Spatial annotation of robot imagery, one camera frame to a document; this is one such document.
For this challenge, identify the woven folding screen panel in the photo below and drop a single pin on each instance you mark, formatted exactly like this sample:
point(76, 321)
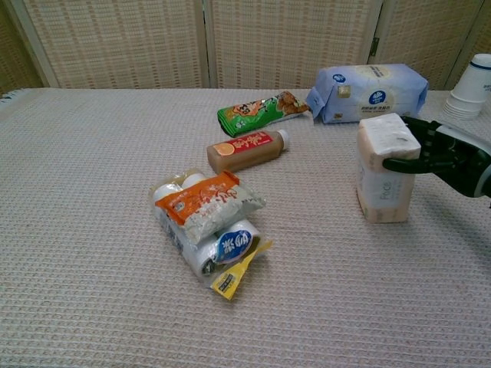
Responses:
point(287, 38)
point(485, 34)
point(422, 38)
point(15, 57)
point(115, 38)

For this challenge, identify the metal screen hinge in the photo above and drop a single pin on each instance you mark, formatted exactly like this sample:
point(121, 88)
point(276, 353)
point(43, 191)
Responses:
point(375, 43)

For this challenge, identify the green snack bag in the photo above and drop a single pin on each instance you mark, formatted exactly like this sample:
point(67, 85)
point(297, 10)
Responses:
point(249, 115)

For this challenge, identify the blue tissue pack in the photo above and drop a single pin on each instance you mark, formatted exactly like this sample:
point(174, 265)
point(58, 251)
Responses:
point(368, 96)

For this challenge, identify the orange and white snack bag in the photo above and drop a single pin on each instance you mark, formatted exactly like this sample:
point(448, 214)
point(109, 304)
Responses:
point(207, 207)

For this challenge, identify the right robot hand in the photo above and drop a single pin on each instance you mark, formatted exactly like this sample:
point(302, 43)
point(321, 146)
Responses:
point(456, 161)

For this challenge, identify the beige woven tablecloth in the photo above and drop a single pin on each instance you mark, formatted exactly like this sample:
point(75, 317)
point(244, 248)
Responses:
point(76, 230)

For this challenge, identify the brown drink bottle red label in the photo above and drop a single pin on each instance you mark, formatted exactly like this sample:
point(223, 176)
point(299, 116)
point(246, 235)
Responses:
point(245, 151)

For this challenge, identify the peach facial tissue pack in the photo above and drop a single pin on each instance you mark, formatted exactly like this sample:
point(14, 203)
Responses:
point(379, 191)

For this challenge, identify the stack of white paper cups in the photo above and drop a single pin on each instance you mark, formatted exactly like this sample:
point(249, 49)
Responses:
point(470, 88)

